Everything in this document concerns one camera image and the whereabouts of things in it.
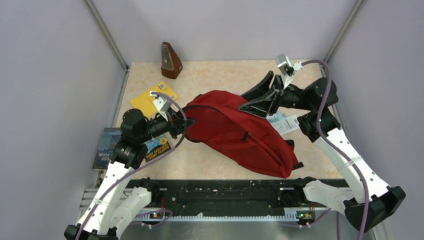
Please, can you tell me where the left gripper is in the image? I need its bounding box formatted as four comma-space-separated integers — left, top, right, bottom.
138, 106, 196, 143

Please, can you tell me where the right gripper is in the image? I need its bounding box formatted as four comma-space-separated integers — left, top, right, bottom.
236, 71, 314, 119

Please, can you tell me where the colourful treehouse book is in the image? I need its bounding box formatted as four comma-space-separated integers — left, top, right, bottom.
144, 134, 172, 163

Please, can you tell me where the red backpack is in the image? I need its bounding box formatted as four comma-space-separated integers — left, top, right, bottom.
183, 90, 304, 178

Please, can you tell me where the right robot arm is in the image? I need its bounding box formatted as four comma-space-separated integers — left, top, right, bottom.
239, 71, 406, 232

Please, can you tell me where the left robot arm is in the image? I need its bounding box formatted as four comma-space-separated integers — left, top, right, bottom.
64, 108, 195, 240

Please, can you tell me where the blue correction tape pack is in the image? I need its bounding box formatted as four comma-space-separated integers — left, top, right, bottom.
266, 112, 288, 127

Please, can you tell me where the yellow notebook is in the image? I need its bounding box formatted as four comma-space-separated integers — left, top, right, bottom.
130, 81, 178, 117

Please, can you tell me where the brown wooden metronome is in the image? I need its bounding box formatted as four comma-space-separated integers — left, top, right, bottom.
160, 41, 183, 80

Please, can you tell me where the dark nineteen eighty-four book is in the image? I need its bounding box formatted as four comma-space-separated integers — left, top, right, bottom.
92, 128, 122, 170

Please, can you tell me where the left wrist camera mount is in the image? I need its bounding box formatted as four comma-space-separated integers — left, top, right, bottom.
149, 91, 172, 120

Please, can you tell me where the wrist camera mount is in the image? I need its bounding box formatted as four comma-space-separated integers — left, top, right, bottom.
275, 53, 303, 89
149, 91, 172, 120

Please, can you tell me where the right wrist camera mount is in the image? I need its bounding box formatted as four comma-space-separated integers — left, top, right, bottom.
275, 53, 303, 89

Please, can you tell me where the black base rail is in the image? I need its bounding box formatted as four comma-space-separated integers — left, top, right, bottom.
127, 178, 316, 218

